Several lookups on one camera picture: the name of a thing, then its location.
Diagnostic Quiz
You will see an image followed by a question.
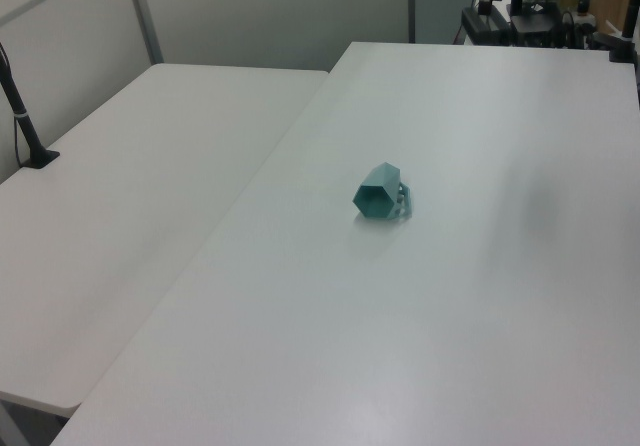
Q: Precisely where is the black flat device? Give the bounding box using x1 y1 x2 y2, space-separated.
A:
510 12 555 36

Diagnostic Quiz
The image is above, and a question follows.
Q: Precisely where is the black camera pole with base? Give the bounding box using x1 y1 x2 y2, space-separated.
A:
0 43 61 170

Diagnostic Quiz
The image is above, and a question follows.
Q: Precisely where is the black table clamp with pole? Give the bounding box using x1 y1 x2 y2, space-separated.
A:
592 4 640 64

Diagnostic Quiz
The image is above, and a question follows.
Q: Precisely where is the white side table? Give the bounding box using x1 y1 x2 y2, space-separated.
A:
0 63 331 413

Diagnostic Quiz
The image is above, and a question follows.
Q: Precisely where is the black equipment box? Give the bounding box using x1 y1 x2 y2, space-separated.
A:
459 7 511 46

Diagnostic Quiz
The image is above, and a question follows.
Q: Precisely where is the teal hexagonal cup with handle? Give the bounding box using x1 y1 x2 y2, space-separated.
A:
351 163 415 221

